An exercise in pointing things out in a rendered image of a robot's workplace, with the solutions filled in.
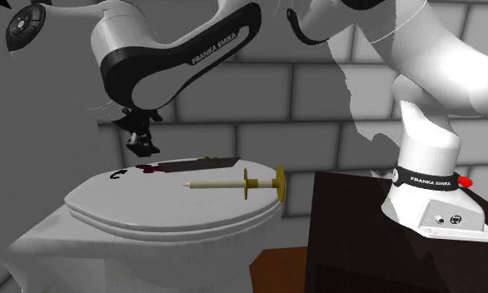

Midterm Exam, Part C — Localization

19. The cream and gold peg tool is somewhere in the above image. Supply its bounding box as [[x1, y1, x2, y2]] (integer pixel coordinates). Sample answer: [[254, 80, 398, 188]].
[[182, 164, 286, 203]]

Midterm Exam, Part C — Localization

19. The dark robot stand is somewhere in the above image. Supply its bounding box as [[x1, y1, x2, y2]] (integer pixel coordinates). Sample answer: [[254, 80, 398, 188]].
[[304, 170, 488, 293]]

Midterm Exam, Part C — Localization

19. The dark cleaver with red handle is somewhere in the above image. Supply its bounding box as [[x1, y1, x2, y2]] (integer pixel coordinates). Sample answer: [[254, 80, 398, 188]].
[[134, 156, 242, 176]]

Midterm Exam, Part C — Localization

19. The white toilet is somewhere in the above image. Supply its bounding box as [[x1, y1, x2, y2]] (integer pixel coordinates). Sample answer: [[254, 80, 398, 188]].
[[0, 157, 288, 293]]

